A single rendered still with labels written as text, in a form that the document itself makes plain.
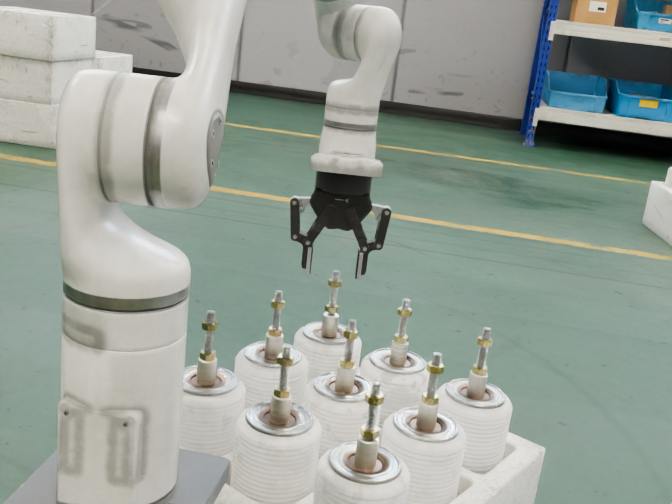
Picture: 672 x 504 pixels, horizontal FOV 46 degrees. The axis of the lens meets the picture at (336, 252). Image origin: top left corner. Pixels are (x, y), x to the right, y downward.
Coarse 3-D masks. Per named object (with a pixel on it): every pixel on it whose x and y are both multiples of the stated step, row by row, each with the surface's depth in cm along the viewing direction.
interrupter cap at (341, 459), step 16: (336, 448) 83; (352, 448) 83; (384, 448) 84; (336, 464) 80; (352, 464) 81; (384, 464) 81; (400, 464) 81; (352, 480) 78; (368, 480) 78; (384, 480) 78
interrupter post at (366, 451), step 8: (360, 440) 80; (368, 440) 80; (376, 440) 80; (360, 448) 80; (368, 448) 80; (376, 448) 80; (360, 456) 80; (368, 456) 80; (376, 456) 81; (360, 464) 80; (368, 464) 80
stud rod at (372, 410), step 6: (372, 384) 79; (378, 384) 78; (372, 390) 79; (378, 390) 79; (372, 408) 79; (372, 414) 79; (366, 420) 80; (372, 420) 80; (366, 426) 80; (372, 426) 80
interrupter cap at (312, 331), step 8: (304, 328) 113; (312, 328) 113; (320, 328) 114; (344, 328) 115; (312, 336) 111; (320, 336) 111; (336, 336) 112; (328, 344) 109; (336, 344) 109; (344, 344) 110
